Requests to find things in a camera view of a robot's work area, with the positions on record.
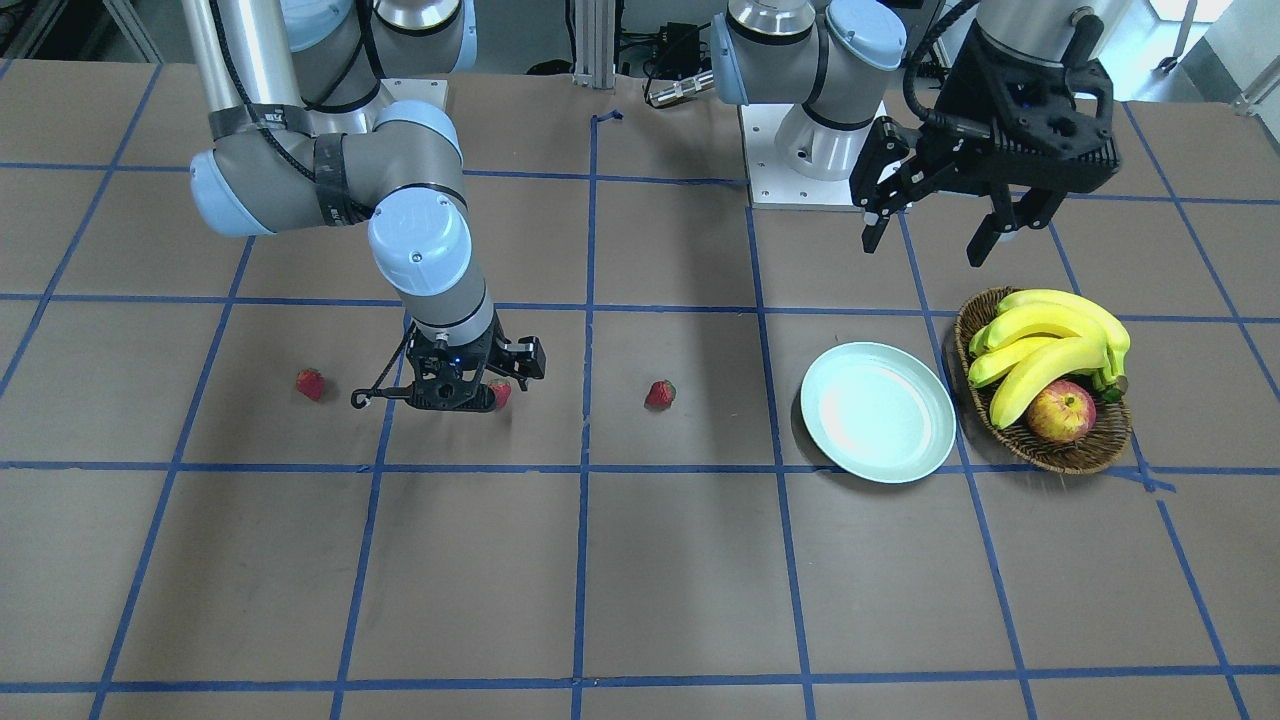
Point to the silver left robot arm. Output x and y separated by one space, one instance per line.
839 68

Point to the yellow banana bunch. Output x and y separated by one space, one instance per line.
1034 338

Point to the aluminium frame post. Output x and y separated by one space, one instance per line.
594 32

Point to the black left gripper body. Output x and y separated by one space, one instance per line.
958 113

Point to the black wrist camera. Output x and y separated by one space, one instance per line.
523 360

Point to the woven wicker basket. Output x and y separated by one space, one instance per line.
1097 450

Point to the light green plate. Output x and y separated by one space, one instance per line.
878 412

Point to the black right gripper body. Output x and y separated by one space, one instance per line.
522 357

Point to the red apple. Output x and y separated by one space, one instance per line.
1061 413

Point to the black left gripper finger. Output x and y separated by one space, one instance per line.
1034 209
880 199

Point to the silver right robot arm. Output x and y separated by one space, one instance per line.
307 131

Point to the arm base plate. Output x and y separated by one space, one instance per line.
432 90
773 184

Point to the red strawberry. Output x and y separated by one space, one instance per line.
310 383
661 395
501 391

